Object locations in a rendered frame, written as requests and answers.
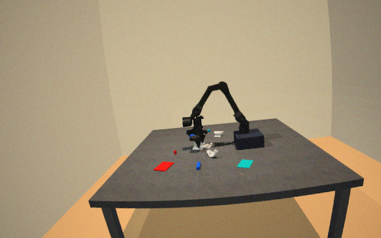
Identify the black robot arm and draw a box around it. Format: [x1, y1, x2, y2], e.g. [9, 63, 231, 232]
[182, 81, 250, 136]

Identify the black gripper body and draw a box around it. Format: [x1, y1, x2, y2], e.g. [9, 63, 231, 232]
[190, 126, 208, 141]

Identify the red flat rectangular plate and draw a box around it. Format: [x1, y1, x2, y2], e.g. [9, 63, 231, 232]
[153, 162, 174, 171]

